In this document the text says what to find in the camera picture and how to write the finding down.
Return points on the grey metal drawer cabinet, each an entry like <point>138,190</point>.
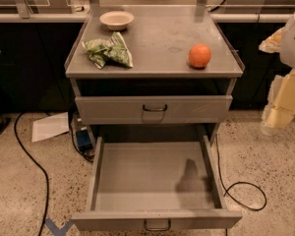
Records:
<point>159,39</point>

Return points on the orange fruit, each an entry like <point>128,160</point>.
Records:
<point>199,55</point>

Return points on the white paper bowl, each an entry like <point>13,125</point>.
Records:
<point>116,20</point>

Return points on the open grey middle drawer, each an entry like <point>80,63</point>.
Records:
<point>154,178</point>

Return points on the closed upper grey drawer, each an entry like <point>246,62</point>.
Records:
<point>153,109</point>

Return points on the blue power box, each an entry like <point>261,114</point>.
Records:
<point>83,140</point>

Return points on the green chip bag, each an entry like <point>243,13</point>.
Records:
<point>100,51</point>

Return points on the blue floor tape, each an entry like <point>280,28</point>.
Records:
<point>58,231</point>

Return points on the white paper sheet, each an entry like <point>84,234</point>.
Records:
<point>49,127</point>

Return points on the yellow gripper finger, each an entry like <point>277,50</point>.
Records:
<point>280,109</point>
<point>273,43</point>

